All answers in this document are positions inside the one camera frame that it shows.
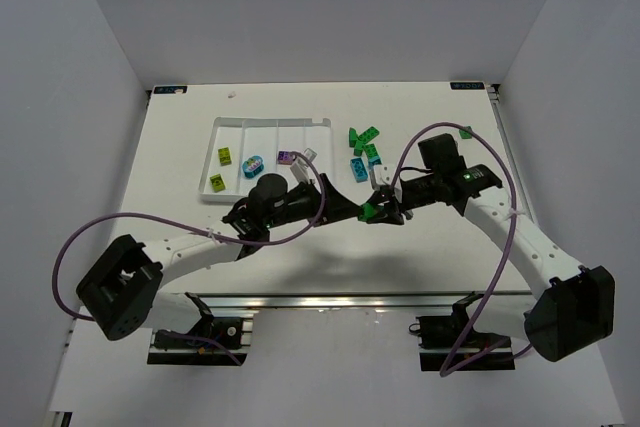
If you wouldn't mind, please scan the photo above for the green lego piece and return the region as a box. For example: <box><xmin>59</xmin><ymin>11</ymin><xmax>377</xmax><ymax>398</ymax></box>
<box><xmin>358</xmin><ymin>202</ymin><xmax>380</xmax><ymax>223</ymax></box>

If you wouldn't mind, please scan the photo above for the teal oval flower lego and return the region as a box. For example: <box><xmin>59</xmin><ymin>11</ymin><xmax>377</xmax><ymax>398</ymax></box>
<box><xmin>242</xmin><ymin>155</ymin><xmax>264</xmax><ymax>179</ymax></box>

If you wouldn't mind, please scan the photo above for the purple lego brick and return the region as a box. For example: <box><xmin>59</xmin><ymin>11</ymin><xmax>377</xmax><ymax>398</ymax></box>
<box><xmin>277</xmin><ymin>151</ymin><xmax>296</xmax><ymax>166</ymax></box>

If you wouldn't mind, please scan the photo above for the lime green lego brick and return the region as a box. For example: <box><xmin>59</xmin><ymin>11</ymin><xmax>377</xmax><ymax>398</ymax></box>
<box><xmin>218</xmin><ymin>147</ymin><xmax>232</xmax><ymax>166</ymax></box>

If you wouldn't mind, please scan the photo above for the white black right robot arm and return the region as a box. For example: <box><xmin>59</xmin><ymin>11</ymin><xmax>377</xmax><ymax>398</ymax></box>
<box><xmin>363</xmin><ymin>134</ymin><xmax>615</xmax><ymax>362</ymax></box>

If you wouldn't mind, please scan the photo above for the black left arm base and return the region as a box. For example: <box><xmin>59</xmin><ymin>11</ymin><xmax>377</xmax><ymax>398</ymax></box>
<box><xmin>145</xmin><ymin>293</ymin><xmax>253</xmax><ymax>367</ymax></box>

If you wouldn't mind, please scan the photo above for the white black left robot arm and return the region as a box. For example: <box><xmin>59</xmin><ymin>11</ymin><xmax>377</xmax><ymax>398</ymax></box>
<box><xmin>76</xmin><ymin>174</ymin><xmax>362</xmax><ymax>341</ymax></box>

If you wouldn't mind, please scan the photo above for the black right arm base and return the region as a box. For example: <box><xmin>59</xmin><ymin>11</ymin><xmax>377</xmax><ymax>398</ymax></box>
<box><xmin>413</xmin><ymin>296</ymin><xmax>516</xmax><ymax>373</ymax></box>

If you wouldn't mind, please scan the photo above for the teal small lego brick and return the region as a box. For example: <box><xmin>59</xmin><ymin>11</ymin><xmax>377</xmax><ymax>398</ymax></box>
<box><xmin>368</xmin><ymin>156</ymin><xmax>382</xmax><ymax>169</ymax></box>

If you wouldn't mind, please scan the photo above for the teal long lego brick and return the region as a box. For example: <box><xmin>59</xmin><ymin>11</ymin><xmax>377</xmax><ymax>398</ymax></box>
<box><xmin>350</xmin><ymin>157</ymin><xmax>368</xmax><ymax>183</ymax></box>

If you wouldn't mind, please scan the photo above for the green lego brick lower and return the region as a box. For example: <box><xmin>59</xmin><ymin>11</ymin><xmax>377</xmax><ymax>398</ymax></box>
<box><xmin>353</xmin><ymin>140</ymin><xmax>379</xmax><ymax>158</ymax></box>

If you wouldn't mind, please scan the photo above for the green small lego cube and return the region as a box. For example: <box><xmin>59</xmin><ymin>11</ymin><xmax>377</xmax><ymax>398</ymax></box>
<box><xmin>459</xmin><ymin>126</ymin><xmax>473</xmax><ymax>139</ymax></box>

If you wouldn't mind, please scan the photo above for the white divided sorting tray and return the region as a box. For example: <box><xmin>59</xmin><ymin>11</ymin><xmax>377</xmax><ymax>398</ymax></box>
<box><xmin>199</xmin><ymin>117</ymin><xmax>334</xmax><ymax>204</ymax></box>

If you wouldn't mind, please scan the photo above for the green lego brick upper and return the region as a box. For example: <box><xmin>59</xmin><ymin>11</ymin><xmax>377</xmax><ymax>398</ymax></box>
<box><xmin>358</xmin><ymin>126</ymin><xmax>380</xmax><ymax>144</ymax></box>

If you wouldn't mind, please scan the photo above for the green slanted lego brick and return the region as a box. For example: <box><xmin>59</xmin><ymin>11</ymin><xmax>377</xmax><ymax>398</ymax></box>
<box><xmin>348</xmin><ymin>127</ymin><xmax>359</xmax><ymax>148</ymax></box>

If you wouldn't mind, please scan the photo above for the black corner label right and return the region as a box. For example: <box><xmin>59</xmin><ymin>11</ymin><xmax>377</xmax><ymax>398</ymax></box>
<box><xmin>449</xmin><ymin>81</ymin><xmax>485</xmax><ymax>91</ymax></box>

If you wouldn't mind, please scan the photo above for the black corner label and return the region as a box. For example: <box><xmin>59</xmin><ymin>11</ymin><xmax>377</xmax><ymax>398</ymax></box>
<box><xmin>449</xmin><ymin>81</ymin><xmax>485</xmax><ymax>91</ymax></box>
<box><xmin>153</xmin><ymin>85</ymin><xmax>188</xmax><ymax>95</ymax></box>

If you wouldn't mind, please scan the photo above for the black corner label left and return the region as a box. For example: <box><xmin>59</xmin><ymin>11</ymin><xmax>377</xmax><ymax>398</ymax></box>
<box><xmin>153</xmin><ymin>85</ymin><xmax>188</xmax><ymax>95</ymax></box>

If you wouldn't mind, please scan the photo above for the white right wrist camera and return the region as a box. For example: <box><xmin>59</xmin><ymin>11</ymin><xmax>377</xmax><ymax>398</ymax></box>
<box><xmin>369</xmin><ymin>164</ymin><xmax>402</xmax><ymax>201</ymax></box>

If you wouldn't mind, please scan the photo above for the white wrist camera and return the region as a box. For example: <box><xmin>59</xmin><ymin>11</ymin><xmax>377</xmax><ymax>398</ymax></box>
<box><xmin>369</xmin><ymin>164</ymin><xmax>402</xmax><ymax>201</ymax></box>
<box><xmin>290</xmin><ymin>148</ymin><xmax>317</xmax><ymax>184</ymax></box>

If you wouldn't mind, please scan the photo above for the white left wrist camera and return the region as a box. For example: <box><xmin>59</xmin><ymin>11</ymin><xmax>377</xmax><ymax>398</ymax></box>
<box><xmin>290</xmin><ymin>148</ymin><xmax>317</xmax><ymax>184</ymax></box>

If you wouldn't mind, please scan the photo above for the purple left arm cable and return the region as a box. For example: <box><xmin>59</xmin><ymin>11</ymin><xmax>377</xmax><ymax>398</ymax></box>
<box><xmin>52</xmin><ymin>149</ymin><xmax>329</xmax><ymax>366</ymax></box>

